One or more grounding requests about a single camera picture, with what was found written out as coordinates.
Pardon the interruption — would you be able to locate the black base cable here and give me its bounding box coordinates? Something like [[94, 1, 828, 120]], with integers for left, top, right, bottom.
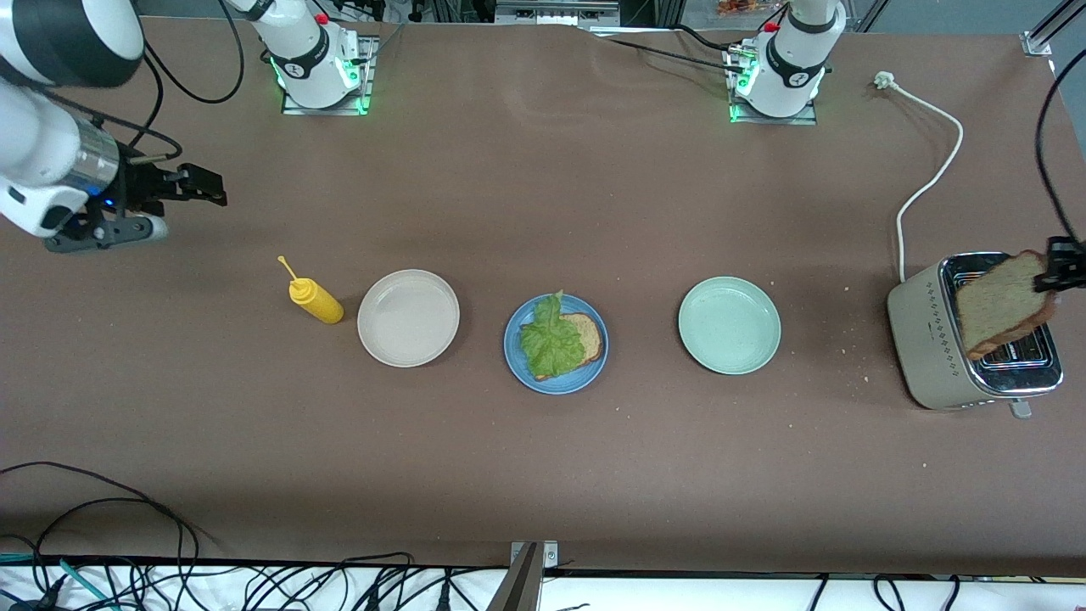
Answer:
[[585, 24, 749, 77]]

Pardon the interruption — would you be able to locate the brown bread slice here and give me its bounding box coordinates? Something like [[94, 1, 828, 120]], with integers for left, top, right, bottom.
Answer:
[[956, 249, 1060, 362], [533, 312, 604, 381]]

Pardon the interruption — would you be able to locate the thin black cable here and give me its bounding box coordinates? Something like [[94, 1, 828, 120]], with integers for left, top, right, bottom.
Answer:
[[204, 553, 510, 611], [806, 574, 961, 611]]

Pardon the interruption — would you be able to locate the beige chrome toaster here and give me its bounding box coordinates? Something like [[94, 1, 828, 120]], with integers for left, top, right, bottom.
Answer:
[[887, 251, 1064, 419]]

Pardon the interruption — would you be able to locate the light green plate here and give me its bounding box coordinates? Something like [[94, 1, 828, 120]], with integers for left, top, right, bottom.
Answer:
[[677, 277, 782, 376]]

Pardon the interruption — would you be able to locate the metal table bracket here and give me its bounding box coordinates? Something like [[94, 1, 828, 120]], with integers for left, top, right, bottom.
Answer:
[[485, 541, 559, 611]]

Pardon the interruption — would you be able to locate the white toaster power cord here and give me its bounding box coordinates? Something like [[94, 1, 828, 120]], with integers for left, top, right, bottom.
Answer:
[[874, 71, 965, 283]]

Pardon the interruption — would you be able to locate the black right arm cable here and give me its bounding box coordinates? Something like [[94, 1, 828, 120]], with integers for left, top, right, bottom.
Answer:
[[51, 0, 247, 166]]

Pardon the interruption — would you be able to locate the looped black cable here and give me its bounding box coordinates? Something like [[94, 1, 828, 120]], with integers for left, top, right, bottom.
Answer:
[[0, 462, 200, 611]]

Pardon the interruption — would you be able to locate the yellow mustard squeeze bottle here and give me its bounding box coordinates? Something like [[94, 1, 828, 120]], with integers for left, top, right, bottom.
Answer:
[[278, 256, 345, 325]]

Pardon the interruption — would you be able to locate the beige plate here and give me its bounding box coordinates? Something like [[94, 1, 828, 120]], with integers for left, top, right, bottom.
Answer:
[[356, 269, 461, 368]]

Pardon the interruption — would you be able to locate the aluminium frame rail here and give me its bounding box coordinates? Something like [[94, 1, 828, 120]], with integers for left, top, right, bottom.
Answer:
[[1022, 0, 1086, 57]]

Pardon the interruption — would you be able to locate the blue plate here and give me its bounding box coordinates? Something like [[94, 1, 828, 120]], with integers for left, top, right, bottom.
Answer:
[[504, 294, 610, 397]]

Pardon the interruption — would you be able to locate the green lettuce leaf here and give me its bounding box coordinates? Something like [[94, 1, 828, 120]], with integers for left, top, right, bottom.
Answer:
[[519, 290, 586, 380]]

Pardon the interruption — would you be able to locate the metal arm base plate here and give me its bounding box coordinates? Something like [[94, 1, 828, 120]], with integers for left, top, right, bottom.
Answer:
[[725, 47, 820, 126], [282, 36, 376, 116]]

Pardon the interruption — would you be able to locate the teal cable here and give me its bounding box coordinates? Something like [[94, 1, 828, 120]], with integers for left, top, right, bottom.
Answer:
[[0, 552, 115, 610]]

